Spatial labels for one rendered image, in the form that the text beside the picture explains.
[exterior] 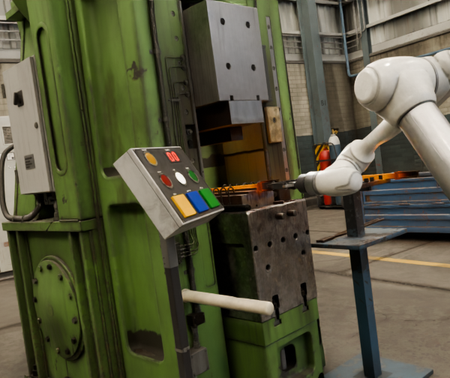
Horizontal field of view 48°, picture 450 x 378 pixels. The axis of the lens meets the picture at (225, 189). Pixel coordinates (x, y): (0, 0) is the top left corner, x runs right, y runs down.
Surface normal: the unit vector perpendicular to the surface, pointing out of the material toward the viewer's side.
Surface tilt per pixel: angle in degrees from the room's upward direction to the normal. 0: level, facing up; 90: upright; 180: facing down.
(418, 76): 61
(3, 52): 90
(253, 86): 90
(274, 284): 90
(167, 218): 90
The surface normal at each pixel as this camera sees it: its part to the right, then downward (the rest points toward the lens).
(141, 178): -0.36, 0.10
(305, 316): 0.69, -0.05
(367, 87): -0.92, 0.05
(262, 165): -0.71, 0.13
